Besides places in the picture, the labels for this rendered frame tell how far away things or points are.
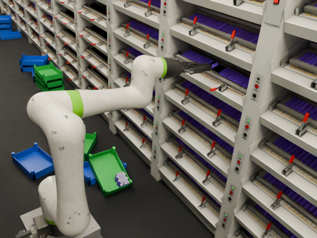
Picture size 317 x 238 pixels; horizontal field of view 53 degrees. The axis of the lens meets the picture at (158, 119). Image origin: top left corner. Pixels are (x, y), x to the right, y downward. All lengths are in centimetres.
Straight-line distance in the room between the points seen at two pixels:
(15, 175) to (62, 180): 139
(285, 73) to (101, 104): 72
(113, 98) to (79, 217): 47
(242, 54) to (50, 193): 99
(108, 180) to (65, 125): 130
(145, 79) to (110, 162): 113
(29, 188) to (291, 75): 180
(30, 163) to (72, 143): 157
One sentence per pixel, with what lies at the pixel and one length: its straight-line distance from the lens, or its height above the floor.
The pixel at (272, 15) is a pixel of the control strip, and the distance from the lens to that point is 130.
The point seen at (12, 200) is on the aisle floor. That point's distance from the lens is 232.
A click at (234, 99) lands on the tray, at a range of 150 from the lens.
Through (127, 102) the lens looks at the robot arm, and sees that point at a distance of 132.
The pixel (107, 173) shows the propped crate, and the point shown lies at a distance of 230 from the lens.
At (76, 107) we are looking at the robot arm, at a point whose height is 99.
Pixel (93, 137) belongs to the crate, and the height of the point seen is 2.
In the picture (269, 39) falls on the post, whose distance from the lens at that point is 132.
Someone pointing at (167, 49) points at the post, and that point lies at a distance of 184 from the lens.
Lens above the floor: 155
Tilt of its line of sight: 30 degrees down
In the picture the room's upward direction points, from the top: 4 degrees clockwise
